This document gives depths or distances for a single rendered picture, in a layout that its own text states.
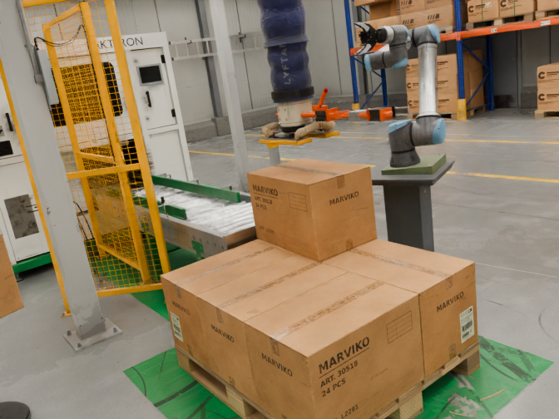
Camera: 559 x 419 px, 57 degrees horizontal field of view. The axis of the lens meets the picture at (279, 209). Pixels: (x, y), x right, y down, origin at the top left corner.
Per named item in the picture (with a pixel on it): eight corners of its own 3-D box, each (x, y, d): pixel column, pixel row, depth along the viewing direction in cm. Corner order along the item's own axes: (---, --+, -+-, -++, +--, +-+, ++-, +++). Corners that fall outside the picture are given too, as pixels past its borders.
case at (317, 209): (256, 238, 307) (246, 172, 297) (310, 219, 328) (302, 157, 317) (319, 262, 258) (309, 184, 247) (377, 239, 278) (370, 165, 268)
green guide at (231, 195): (151, 183, 516) (149, 174, 513) (160, 180, 521) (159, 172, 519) (238, 203, 390) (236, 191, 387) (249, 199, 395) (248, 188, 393)
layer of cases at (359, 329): (174, 342, 282) (159, 275, 272) (312, 279, 338) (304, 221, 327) (320, 453, 188) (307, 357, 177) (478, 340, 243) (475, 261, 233)
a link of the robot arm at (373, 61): (398, 31, 335) (360, 55, 284) (417, 26, 328) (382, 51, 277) (401, 48, 339) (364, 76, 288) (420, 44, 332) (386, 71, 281)
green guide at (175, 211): (98, 197, 486) (96, 188, 483) (109, 194, 492) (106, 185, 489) (174, 224, 360) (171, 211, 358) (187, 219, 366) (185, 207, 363)
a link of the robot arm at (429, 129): (419, 148, 328) (418, 32, 333) (447, 145, 318) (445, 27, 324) (412, 144, 315) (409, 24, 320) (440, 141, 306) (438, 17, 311)
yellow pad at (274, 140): (259, 143, 285) (257, 134, 283) (273, 140, 290) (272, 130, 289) (297, 145, 258) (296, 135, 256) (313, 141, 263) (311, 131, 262)
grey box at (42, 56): (42, 105, 310) (29, 53, 302) (51, 104, 313) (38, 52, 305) (51, 104, 295) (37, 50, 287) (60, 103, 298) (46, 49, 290)
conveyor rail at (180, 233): (99, 213, 488) (94, 194, 483) (104, 212, 491) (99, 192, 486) (228, 268, 306) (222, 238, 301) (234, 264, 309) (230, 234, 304)
